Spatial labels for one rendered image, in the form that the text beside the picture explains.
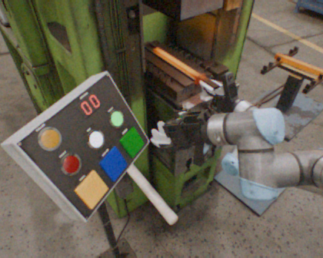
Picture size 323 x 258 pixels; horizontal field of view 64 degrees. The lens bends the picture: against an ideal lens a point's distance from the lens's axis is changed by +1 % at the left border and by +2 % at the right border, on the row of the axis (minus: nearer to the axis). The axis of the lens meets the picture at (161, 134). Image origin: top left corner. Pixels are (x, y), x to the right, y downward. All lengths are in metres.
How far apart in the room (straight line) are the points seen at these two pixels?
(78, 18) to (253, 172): 0.68
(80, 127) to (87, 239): 1.18
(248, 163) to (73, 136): 0.44
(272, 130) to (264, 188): 0.12
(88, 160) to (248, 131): 0.42
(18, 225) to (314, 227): 1.91
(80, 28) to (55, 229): 1.34
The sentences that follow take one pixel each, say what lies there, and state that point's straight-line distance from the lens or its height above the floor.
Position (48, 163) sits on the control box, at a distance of 0.68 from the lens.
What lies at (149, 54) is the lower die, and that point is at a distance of 1.33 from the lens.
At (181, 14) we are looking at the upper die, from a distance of 0.94.
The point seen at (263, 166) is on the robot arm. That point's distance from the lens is 0.57.
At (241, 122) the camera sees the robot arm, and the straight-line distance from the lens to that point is 0.57.
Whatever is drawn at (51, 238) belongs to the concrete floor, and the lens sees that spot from 1.88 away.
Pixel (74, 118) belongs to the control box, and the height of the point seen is 1.16.
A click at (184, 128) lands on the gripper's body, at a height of 1.17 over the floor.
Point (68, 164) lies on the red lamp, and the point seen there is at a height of 1.10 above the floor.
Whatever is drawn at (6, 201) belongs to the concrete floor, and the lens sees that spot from 2.16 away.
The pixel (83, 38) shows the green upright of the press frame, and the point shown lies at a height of 1.24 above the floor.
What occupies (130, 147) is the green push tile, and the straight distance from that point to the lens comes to 0.82.
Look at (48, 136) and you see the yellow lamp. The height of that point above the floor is 1.17.
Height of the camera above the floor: 1.61
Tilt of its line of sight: 45 degrees down
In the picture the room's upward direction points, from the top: straight up
